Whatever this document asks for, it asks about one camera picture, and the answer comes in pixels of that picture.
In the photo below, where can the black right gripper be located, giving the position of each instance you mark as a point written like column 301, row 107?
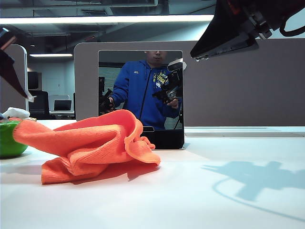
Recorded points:
column 262, row 12

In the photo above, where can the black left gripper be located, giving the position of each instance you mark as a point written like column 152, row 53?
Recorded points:
column 7, row 38

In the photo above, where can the orange microfiber cloth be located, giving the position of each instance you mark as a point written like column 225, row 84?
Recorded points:
column 95, row 143

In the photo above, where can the white crumpled cloth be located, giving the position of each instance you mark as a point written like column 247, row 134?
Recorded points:
column 14, row 112

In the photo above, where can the square white-framed table mirror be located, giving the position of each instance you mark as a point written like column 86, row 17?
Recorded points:
column 133, row 83

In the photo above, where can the narrow grey desk partition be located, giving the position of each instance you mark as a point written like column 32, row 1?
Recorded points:
column 20, row 71

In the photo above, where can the dark background cabinet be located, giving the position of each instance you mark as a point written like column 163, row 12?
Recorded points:
column 33, row 80

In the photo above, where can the short ceiling strip light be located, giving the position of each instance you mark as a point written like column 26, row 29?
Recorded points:
column 50, row 55

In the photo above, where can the black office chair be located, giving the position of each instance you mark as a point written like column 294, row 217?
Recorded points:
column 39, row 105

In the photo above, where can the red-orange toy fruit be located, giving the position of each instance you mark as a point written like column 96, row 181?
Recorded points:
column 14, row 118

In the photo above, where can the white background office desk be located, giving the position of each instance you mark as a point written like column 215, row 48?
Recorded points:
column 59, row 97

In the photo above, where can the wide grey desk partition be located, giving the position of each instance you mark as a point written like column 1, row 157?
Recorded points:
column 238, row 95

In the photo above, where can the dark laptop screen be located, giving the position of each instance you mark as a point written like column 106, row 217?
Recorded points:
column 62, row 105

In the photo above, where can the green toy apple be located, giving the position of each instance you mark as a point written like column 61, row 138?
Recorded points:
column 9, row 143

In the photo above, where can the long ceiling strip light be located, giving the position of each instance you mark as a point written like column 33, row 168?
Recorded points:
column 107, row 19

